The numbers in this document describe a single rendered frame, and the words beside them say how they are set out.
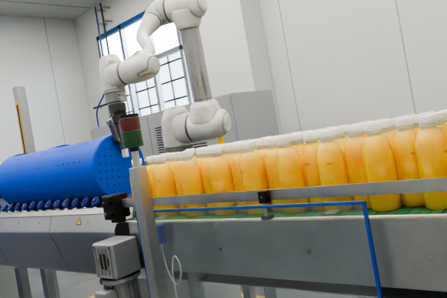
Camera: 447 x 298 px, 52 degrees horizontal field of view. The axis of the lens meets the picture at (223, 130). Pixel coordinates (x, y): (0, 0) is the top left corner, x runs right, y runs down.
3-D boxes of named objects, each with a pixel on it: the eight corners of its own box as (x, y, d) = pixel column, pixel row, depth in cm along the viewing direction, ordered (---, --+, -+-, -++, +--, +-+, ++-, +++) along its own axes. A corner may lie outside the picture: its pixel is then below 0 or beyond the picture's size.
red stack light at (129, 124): (132, 131, 142) (130, 118, 142) (146, 128, 138) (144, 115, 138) (116, 133, 137) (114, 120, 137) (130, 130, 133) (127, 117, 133)
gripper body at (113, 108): (114, 102, 193) (118, 124, 193) (130, 101, 200) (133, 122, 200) (103, 105, 198) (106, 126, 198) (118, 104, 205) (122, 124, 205)
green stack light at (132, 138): (135, 147, 142) (132, 131, 142) (148, 144, 138) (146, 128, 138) (118, 149, 137) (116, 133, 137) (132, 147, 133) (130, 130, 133)
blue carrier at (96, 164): (46, 202, 263) (42, 153, 265) (148, 195, 208) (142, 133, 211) (-3, 209, 241) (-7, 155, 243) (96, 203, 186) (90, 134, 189)
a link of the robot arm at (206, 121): (201, 137, 255) (237, 134, 245) (188, 145, 240) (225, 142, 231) (173, -3, 241) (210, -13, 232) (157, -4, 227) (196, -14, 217)
